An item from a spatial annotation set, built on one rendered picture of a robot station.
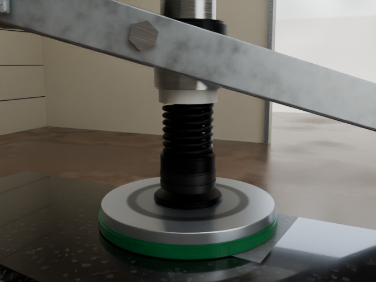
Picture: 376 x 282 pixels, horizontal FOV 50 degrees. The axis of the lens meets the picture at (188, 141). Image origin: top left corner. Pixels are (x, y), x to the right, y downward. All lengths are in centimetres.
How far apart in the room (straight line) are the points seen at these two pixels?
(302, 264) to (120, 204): 22
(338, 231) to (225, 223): 14
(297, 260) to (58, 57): 649
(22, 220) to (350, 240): 39
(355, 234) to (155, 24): 32
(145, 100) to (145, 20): 551
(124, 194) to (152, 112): 537
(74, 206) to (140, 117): 543
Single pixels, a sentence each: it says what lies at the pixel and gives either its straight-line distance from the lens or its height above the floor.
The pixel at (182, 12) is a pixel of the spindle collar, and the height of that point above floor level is 107.
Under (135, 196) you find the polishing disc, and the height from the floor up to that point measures 85.
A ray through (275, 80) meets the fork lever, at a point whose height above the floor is 99.
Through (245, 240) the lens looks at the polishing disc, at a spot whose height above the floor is 83.
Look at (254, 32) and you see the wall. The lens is 531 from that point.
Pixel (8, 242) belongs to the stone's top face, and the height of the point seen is 82.
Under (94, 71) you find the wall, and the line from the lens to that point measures 638.
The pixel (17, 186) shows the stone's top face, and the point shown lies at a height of 82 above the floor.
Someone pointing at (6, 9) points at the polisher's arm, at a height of 106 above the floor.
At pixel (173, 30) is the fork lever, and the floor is 104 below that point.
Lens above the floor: 101
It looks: 11 degrees down
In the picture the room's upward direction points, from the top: straight up
